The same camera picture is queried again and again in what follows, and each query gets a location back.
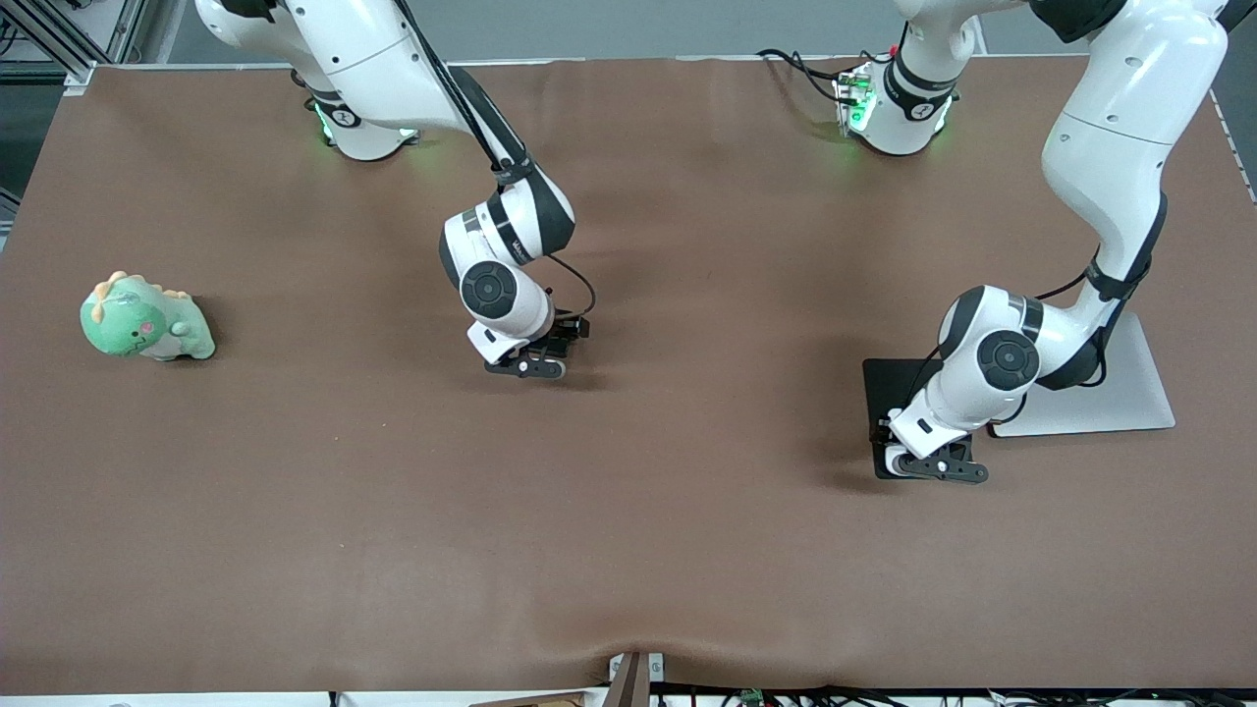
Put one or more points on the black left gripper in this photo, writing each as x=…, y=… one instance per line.
x=883, y=434

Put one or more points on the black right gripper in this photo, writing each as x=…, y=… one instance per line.
x=562, y=334

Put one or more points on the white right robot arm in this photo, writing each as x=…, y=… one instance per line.
x=363, y=49

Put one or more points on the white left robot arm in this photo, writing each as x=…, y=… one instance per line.
x=1120, y=128

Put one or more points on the black mouse pad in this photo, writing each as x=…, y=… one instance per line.
x=899, y=388

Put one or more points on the brown table cover mat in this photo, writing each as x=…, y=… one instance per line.
x=628, y=511

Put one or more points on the silver closed laptop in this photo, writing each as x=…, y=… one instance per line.
x=1129, y=393

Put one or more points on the green dinosaur plush toy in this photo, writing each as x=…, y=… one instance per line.
x=137, y=324

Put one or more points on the aluminium frame profile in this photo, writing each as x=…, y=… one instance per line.
x=128, y=29

